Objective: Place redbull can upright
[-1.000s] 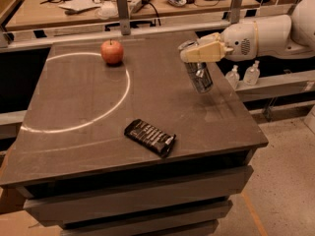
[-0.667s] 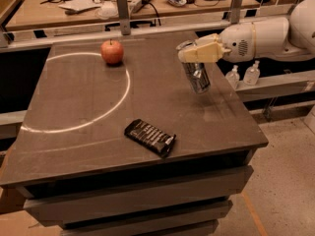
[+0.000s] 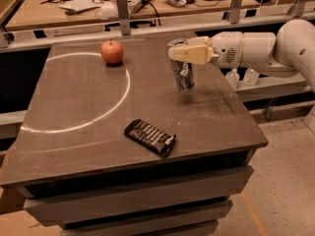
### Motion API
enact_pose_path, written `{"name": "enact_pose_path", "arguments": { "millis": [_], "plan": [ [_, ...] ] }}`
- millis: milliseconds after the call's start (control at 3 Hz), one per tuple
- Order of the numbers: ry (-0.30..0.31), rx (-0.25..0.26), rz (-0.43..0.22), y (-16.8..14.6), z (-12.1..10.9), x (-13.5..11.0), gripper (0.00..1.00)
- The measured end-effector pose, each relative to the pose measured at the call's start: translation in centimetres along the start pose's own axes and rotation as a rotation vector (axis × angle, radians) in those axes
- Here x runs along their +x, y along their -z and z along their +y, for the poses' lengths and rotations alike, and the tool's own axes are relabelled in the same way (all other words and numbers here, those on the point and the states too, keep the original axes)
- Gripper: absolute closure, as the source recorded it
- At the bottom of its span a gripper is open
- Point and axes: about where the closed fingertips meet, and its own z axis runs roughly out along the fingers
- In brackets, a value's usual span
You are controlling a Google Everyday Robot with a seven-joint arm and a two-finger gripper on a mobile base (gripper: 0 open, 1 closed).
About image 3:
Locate grey drawer cabinet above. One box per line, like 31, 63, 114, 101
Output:
0, 147, 270, 236

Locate wooden workbench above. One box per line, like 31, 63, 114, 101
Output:
4, 0, 264, 32

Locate metal frame rail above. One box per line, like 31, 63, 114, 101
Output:
0, 2, 315, 53

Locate right clear sanitizer bottle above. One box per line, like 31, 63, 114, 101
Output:
243, 68, 260, 86

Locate clear sanitizer bottle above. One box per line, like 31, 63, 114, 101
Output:
225, 69, 240, 89
243, 68, 260, 86

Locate left clear sanitizer bottle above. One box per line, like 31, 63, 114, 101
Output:
225, 69, 240, 89

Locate black snack bar wrapper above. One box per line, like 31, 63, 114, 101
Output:
124, 119, 176, 158

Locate red apple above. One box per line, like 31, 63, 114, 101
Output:
100, 39, 124, 65

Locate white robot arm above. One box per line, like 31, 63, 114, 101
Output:
167, 19, 315, 90

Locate white plastic lid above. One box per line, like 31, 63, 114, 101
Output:
96, 1, 118, 20

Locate silver blue redbull can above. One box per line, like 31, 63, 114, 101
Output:
167, 38, 194, 91

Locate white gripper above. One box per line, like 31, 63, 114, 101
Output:
168, 31, 243, 69

